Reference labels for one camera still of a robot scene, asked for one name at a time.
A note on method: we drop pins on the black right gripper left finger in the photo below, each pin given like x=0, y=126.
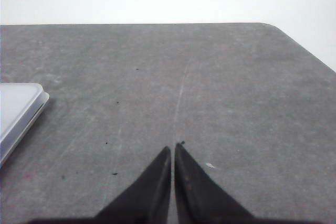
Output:
x=147, y=199

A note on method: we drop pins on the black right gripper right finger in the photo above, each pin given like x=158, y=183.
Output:
x=198, y=198

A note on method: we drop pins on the silver digital kitchen scale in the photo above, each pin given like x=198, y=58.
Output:
x=21, y=105

